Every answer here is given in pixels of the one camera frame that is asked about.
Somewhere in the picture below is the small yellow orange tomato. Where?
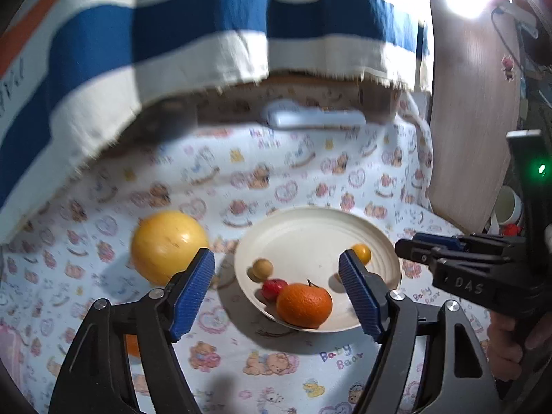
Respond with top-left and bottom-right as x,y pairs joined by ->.
351,243 -> 372,266

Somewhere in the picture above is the white cup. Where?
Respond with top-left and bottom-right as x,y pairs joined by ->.
494,185 -> 523,226

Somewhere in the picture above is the baby bear printed sheet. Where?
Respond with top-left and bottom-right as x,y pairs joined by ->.
1,97 -> 456,413

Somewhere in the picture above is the white remote control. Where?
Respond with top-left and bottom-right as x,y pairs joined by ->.
261,99 -> 366,130

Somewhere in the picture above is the orange mandarin with stem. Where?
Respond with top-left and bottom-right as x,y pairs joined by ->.
276,281 -> 333,329

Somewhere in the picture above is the striped Paris blanket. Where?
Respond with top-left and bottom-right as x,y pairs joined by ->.
1,0 -> 434,242

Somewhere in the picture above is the cream round plate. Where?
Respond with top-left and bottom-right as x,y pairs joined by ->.
234,207 -> 401,334

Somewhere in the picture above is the person's right hand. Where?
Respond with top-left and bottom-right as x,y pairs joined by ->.
487,311 -> 552,381

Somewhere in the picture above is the wooden headboard panel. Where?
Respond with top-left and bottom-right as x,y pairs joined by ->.
430,0 -> 520,232

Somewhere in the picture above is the red cherry tomato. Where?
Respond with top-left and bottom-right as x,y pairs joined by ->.
261,278 -> 288,302

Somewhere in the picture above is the brown longan front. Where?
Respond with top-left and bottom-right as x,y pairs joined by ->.
252,259 -> 273,281

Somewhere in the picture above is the large yellow grapefruit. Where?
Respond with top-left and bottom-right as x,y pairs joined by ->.
130,210 -> 209,286

